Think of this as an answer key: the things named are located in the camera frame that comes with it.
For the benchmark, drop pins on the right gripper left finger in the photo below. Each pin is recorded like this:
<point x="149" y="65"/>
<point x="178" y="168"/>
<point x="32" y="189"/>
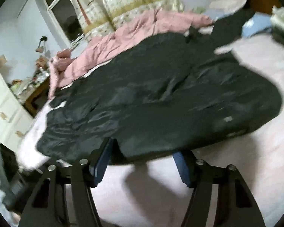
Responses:
<point x="47" y="205"/>

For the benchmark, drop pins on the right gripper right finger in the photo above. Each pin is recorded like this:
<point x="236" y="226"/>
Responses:
<point x="236" y="205"/>

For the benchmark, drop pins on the black puffer jacket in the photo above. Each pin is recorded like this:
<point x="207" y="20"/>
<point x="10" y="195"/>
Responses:
<point x="167" y="93"/>

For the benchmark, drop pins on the pink bed sheet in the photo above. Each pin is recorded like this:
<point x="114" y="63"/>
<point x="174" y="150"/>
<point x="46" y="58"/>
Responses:
<point x="153" y="185"/>

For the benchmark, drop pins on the white drawer cabinet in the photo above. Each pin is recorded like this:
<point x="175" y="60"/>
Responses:
<point x="15" y="121"/>

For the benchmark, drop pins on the cluttered wooden desk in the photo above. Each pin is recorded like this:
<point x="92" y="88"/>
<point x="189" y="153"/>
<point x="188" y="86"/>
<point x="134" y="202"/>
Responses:
<point x="33" y="88"/>

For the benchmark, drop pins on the dark folded garment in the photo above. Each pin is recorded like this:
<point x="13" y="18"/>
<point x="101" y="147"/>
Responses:
<point x="278" y="35"/>

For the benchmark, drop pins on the blue daisy pillow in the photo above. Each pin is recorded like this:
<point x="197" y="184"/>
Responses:
<point x="259" y="23"/>

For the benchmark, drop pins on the cream folded garment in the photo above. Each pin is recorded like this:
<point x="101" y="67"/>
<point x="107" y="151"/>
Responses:
<point x="277" y="18"/>

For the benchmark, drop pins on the tree print curtain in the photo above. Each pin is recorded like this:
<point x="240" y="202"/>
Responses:
<point x="102" y="17"/>

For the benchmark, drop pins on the wall desk lamp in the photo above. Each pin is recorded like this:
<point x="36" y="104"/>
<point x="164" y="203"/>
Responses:
<point x="42" y="41"/>

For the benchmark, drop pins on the window with white frame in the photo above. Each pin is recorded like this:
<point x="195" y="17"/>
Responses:
<point x="61" y="19"/>

